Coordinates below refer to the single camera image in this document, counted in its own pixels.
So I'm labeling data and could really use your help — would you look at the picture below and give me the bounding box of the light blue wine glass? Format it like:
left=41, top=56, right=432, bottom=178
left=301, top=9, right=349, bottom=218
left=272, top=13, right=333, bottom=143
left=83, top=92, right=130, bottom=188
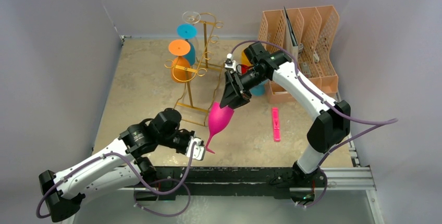
left=250, top=80, right=267, bottom=96

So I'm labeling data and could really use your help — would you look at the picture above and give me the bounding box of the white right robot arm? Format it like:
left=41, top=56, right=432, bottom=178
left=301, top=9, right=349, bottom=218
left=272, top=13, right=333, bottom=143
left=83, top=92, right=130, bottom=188
left=219, top=41, right=351, bottom=186

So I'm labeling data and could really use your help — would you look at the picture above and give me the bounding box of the white folder in organizer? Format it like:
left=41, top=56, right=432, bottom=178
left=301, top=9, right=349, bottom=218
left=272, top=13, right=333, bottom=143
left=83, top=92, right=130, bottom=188
left=284, top=7, right=299, bottom=61

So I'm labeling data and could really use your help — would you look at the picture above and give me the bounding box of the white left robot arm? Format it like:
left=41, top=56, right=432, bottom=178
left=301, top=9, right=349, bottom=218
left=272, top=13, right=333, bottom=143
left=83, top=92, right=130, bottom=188
left=36, top=108, right=206, bottom=222

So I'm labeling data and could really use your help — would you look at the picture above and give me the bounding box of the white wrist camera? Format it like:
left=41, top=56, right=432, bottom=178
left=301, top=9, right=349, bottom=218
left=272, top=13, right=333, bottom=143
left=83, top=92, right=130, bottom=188
left=186, top=136, right=206, bottom=161
left=224, top=53, right=237, bottom=73

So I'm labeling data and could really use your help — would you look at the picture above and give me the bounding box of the yellow wine glass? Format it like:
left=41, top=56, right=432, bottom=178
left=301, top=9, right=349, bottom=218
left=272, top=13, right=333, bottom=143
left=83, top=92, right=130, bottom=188
left=241, top=51, right=251, bottom=66

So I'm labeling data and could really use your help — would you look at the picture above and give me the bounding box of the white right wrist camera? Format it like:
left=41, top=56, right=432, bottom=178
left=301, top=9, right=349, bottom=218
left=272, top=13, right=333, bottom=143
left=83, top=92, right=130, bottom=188
left=224, top=53, right=237, bottom=73

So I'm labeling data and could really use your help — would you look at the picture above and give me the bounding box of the magenta wine glass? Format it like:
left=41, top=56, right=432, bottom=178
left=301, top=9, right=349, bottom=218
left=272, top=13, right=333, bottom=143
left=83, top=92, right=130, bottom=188
left=205, top=102, right=234, bottom=154

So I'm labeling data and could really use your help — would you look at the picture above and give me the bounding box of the red wine glass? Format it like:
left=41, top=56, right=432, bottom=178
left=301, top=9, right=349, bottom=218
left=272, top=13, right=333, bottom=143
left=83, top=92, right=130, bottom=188
left=240, top=64, right=250, bottom=74

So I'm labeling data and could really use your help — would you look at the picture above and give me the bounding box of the pink highlighter marker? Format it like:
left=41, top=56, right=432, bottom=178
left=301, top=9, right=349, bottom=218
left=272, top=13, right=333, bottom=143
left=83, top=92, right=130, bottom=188
left=272, top=107, right=281, bottom=142

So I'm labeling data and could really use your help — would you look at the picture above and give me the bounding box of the gold wire glass rack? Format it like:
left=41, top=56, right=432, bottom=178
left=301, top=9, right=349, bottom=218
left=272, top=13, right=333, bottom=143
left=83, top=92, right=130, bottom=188
left=164, top=13, right=224, bottom=127

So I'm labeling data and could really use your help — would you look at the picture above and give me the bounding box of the teal rear wine glass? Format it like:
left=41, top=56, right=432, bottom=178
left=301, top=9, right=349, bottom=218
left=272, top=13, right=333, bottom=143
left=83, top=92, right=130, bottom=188
left=177, top=23, right=198, bottom=66

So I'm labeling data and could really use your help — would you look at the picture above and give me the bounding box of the clear wine glass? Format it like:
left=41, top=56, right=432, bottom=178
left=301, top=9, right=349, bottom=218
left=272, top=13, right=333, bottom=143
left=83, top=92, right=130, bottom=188
left=181, top=11, right=201, bottom=24

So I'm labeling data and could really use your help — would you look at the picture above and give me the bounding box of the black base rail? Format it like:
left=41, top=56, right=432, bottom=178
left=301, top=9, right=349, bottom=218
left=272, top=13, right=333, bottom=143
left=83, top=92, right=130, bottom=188
left=141, top=166, right=327, bottom=202

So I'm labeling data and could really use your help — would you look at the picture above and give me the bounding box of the peach plastic file organizer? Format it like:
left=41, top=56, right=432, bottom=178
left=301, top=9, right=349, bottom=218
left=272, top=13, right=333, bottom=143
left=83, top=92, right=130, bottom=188
left=258, top=5, right=339, bottom=97

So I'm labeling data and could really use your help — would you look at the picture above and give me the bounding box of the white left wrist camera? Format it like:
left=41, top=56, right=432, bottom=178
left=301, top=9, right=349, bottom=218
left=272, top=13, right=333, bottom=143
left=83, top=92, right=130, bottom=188
left=186, top=136, right=206, bottom=161

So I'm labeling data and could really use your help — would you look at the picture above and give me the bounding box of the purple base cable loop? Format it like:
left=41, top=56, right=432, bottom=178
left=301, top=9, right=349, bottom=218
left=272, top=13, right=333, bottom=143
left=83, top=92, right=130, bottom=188
left=132, top=177, right=192, bottom=217

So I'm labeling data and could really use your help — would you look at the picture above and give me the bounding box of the orange wine glass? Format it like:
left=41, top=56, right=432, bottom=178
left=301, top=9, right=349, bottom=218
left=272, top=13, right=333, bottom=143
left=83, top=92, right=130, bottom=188
left=168, top=39, right=191, bottom=83

